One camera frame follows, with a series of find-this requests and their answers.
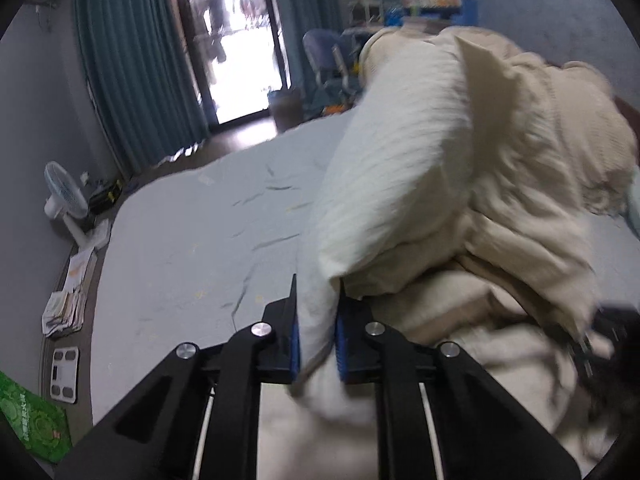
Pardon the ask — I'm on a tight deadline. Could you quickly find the green plastic bag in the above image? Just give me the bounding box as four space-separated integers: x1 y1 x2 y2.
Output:
0 373 73 464

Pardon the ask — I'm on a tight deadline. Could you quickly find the white standing fan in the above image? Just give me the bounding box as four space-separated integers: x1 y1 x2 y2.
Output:
44 160 89 249

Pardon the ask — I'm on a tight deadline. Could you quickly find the teal curtain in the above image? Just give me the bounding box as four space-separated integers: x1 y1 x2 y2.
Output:
277 0 342 99
74 0 208 176

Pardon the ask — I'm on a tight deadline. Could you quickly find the dark waste bin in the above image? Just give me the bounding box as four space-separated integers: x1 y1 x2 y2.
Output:
268 88 304 133

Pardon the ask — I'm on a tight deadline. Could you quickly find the teal curtain left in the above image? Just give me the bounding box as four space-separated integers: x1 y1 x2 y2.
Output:
74 0 208 176

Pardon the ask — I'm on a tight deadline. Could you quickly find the stack of papers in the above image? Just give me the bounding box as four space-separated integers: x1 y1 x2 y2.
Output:
41 220 111 338

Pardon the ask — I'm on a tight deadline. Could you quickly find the blue desk chair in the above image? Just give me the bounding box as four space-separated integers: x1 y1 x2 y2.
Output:
303 28 361 105

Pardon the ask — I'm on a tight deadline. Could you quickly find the white bathroom scale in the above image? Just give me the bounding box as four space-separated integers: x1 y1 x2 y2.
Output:
49 347 79 404

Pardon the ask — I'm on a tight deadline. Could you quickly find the teal curtain right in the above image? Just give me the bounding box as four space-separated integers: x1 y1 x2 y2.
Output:
277 0 342 99

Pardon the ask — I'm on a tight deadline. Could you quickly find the blue bookshelf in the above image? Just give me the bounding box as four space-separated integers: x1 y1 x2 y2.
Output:
384 0 480 26

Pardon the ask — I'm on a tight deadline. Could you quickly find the light blue bed sheet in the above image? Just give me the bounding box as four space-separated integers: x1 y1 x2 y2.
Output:
90 113 352 419

